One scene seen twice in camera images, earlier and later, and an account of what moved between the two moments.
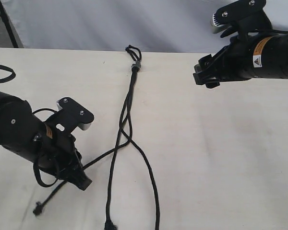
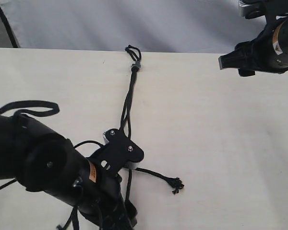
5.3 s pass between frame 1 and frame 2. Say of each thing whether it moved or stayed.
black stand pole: stayed
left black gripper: moved
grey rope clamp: stayed
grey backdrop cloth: stayed
